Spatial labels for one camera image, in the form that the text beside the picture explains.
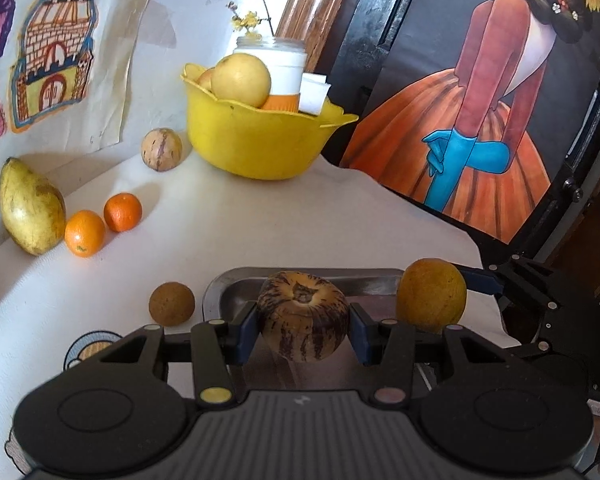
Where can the small brown kiwi fruit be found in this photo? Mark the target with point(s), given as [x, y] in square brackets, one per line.
[171, 304]

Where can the white orange cup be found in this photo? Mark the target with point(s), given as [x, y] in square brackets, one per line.
[286, 60]

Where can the yellow green pear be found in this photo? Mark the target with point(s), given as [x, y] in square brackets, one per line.
[33, 210]

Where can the orange dress woman painting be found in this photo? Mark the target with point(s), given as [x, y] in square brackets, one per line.
[477, 106]

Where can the yellow plastic bowl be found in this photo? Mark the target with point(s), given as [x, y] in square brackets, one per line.
[256, 144]

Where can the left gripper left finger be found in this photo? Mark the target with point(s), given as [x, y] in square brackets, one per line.
[215, 346]

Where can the houses children drawing paper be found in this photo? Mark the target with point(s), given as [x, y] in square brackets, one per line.
[64, 68]

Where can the orange tangerine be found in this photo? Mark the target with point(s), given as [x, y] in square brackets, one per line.
[85, 233]
[122, 212]

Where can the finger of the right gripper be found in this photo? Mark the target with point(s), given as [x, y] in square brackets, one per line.
[480, 280]

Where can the large yellow mango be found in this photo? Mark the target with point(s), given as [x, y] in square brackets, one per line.
[431, 295]

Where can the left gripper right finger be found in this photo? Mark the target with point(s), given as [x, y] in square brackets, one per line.
[388, 345]

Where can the white printed tablecloth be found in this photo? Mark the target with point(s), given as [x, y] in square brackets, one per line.
[198, 222]

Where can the yellow flower twig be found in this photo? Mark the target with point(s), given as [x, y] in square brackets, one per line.
[249, 22]

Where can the yellow apple in bowl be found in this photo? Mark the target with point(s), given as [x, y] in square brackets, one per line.
[242, 78]

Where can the wooden door frame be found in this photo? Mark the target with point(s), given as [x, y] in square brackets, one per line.
[309, 21]

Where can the metal tray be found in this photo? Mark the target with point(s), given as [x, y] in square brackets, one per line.
[373, 289]

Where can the dark striped pepino melon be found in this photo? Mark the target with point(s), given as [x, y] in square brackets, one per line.
[305, 317]

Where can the small beige striped melon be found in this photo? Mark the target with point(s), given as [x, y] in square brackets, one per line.
[161, 149]

